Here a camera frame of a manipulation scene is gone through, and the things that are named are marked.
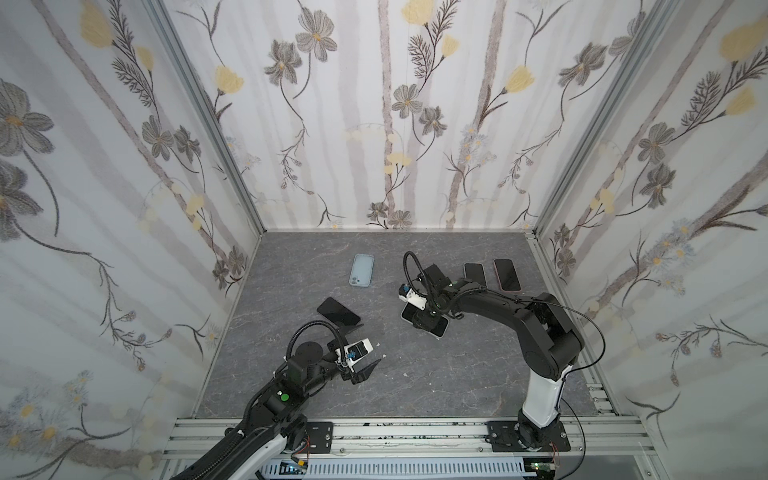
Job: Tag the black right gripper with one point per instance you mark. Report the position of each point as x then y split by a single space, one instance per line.
430 315

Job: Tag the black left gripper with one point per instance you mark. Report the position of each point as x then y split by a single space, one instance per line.
358 376

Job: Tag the purple-edged black phone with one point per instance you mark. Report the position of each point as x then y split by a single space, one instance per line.
337 313
441 327

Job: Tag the light blue phone face down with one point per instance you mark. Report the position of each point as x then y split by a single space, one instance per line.
465 271

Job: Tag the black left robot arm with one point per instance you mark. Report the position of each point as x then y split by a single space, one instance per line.
273 419

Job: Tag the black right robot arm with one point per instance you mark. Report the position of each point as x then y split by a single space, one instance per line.
548 338

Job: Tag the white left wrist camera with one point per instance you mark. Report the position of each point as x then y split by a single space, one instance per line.
355 352

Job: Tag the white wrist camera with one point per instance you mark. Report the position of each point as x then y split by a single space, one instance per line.
355 352
410 296

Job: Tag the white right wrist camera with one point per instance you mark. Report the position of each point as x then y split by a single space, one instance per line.
410 296

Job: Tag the white cable duct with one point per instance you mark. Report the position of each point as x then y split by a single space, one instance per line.
400 468

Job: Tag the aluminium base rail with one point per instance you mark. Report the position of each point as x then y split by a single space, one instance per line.
420 437

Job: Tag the aluminium corner frame post right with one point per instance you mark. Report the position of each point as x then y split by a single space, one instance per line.
625 57

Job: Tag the aluminium corner frame post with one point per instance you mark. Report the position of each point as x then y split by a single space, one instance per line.
625 57
163 26

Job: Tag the aluminium corner frame post left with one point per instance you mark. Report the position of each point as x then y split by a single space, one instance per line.
163 26

